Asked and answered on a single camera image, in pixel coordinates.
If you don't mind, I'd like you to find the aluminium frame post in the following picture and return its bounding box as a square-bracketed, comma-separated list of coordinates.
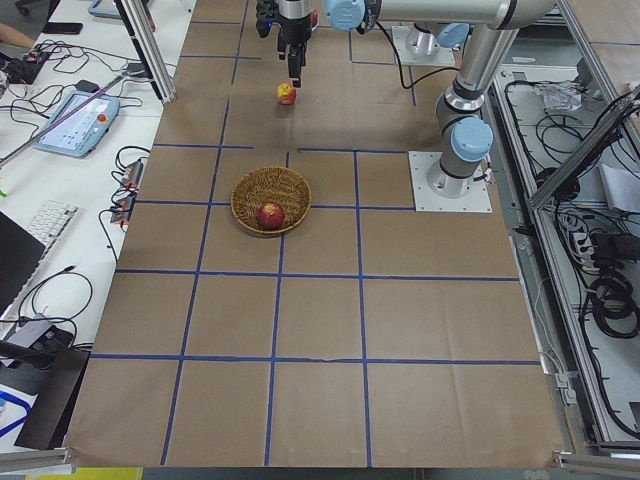
[114, 0, 176, 104]

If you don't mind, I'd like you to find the grey usb hub box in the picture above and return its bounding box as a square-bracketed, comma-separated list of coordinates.
[6, 320, 73, 352]

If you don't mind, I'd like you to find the blue teach pendant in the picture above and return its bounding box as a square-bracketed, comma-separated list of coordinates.
[34, 95, 120, 158]

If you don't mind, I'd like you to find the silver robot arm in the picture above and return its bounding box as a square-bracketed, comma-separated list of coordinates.
[323, 0, 554, 199]

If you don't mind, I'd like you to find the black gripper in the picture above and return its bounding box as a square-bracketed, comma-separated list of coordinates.
[256, 0, 314, 88]

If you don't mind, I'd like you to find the yellow-red apple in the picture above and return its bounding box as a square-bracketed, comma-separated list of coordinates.
[277, 83, 297, 105]

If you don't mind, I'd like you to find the white keyboard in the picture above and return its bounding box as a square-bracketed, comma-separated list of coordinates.
[26, 200, 79, 251]

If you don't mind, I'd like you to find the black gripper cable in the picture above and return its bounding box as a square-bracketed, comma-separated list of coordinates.
[357, 19, 459, 91]

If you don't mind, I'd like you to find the dark red apple in basket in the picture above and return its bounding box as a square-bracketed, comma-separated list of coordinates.
[257, 201, 285, 231]

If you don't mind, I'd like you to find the brown wicker basket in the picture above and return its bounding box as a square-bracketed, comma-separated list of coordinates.
[230, 166, 311, 237]

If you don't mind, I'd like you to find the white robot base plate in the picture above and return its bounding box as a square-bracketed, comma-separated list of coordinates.
[408, 151, 493, 214]

